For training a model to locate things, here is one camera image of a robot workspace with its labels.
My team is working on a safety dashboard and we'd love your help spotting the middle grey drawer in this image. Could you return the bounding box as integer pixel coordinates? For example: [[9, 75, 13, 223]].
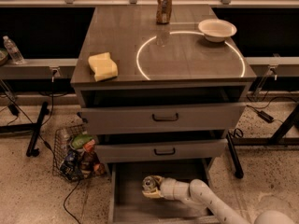
[[95, 139, 227, 163]]

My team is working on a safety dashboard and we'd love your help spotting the black table leg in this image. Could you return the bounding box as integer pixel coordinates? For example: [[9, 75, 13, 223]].
[[226, 105, 299, 179], [0, 102, 49, 157]]

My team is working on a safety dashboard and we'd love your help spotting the grey drawer cabinet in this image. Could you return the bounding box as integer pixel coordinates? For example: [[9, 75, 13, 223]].
[[70, 5, 258, 182]]

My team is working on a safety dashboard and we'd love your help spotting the clear plastic water bottle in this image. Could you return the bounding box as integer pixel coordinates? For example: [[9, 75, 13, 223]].
[[3, 35, 25, 64]]

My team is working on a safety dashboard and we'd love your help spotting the black table leg right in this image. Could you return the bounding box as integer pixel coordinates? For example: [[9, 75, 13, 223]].
[[226, 105, 299, 179]]

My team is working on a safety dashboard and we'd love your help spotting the black floor cable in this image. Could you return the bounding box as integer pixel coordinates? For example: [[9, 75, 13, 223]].
[[0, 68, 82, 224]]

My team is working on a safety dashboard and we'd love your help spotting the black power adapter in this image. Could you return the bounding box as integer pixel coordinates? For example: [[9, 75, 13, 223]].
[[258, 111, 274, 123]]

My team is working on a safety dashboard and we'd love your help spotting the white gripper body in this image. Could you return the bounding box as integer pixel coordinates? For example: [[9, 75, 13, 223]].
[[160, 178, 190, 201]]

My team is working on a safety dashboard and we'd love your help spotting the green white 7up can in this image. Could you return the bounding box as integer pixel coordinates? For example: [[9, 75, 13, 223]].
[[142, 175, 158, 192]]

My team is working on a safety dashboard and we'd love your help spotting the white bowl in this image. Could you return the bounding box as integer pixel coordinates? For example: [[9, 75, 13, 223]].
[[198, 19, 237, 43]]

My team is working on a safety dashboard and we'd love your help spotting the wire basket with snacks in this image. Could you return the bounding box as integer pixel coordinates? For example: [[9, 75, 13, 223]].
[[52, 125, 106, 182]]

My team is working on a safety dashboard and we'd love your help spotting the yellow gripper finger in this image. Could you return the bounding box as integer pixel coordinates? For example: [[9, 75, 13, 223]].
[[142, 191, 163, 199], [152, 175, 164, 186]]

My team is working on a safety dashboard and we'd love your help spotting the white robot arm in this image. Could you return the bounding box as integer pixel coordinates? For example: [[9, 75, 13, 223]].
[[142, 175, 250, 224]]

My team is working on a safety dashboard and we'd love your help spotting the yellow sponge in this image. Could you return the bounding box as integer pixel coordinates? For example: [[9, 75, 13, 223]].
[[88, 52, 118, 81]]

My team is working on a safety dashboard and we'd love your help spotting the bottom open grey drawer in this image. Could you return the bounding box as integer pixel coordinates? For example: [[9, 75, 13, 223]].
[[108, 159, 220, 224]]

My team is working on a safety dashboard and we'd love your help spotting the top grey drawer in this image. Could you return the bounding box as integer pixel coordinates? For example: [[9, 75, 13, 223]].
[[81, 103, 245, 134]]

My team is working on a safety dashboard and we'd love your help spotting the brown soda can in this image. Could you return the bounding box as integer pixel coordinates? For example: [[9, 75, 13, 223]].
[[156, 0, 172, 24]]

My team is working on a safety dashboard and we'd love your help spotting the black table leg left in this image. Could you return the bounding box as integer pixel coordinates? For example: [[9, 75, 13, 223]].
[[0, 102, 49, 157]]

